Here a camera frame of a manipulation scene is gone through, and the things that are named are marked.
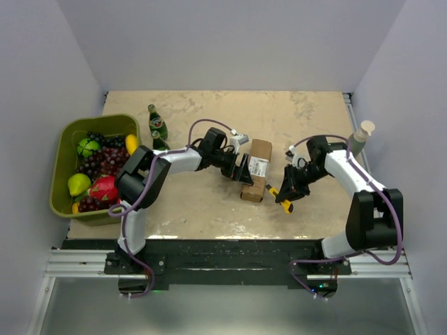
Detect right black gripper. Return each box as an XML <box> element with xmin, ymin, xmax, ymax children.
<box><xmin>277</xmin><ymin>163</ymin><xmax>330</xmax><ymax>204</ymax></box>

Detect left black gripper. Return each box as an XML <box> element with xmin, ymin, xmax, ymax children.
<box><xmin>212</xmin><ymin>149</ymin><xmax>253</xmax><ymax>186</ymax></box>

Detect yellow utility knife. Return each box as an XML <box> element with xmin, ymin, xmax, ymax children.
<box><xmin>265</xmin><ymin>184</ymin><xmax>294</xmax><ymax>214</ymax></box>

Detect brown cardboard express box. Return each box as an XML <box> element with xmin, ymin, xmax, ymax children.
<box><xmin>240</xmin><ymin>139</ymin><xmax>272</xmax><ymax>203</ymax></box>

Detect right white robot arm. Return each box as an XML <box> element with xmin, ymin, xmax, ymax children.
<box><xmin>273</xmin><ymin>135</ymin><xmax>403</xmax><ymax>274</ymax></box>

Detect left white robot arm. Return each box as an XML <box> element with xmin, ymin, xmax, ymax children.
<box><xmin>110</xmin><ymin>127</ymin><xmax>254</xmax><ymax>274</ymax></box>

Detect beige cup bottle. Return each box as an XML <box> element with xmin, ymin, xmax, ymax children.
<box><xmin>348</xmin><ymin>120</ymin><xmax>375</xmax><ymax>157</ymax></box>

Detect green glass bottle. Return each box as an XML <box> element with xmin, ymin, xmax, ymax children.
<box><xmin>151</xmin><ymin>131</ymin><xmax>170</xmax><ymax>151</ymax></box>
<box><xmin>147</xmin><ymin>104</ymin><xmax>168</xmax><ymax>140</ymax></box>

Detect yellow lemon fruit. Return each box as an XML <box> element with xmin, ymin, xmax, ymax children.
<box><xmin>125</xmin><ymin>134</ymin><xmax>139</xmax><ymax>156</ymax></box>

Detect dark black grape bunch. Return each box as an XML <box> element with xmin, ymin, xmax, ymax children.
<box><xmin>87</xmin><ymin>132</ymin><xmax>125</xmax><ymax>149</ymax></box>

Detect red purple grape bunch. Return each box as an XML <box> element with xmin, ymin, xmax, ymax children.
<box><xmin>76</xmin><ymin>148</ymin><xmax>130</xmax><ymax>182</ymax></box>

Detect red dragon fruit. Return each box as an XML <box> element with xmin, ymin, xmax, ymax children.
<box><xmin>88</xmin><ymin>175</ymin><xmax>118</xmax><ymax>203</ymax></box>

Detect lower dark red grapes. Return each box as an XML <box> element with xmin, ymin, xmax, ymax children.
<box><xmin>78</xmin><ymin>196</ymin><xmax>115</xmax><ymax>213</ymax></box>

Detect yellow green pear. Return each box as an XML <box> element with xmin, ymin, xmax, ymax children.
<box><xmin>67</xmin><ymin>173</ymin><xmax>91</xmax><ymax>197</ymax></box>

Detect olive green plastic bin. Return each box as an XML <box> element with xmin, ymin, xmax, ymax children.
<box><xmin>49</xmin><ymin>114</ymin><xmax>140</xmax><ymax>226</ymax></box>

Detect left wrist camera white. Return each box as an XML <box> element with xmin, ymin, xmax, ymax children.
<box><xmin>229</xmin><ymin>129</ymin><xmax>249</xmax><ymax>154</ymax></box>

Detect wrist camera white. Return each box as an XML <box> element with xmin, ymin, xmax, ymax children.
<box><xmin>285</xmin><ymin>145</ymin><xmax>307</xmax><ymax>168</ymax></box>
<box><xmin>229</xmin><ymin>129</ymin><xmax>249</xmax><ymax>154</ymax></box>

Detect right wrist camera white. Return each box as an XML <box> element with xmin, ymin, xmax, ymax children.
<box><xmin>285</xmin><ymin>145</ymin><xmax>307</xmax><ymax>168</ymax></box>

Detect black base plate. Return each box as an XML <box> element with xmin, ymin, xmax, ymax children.
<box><xmin>62</xmin><ymin>239</ymin><xmax>351</xmax><ymax>297</ymax></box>

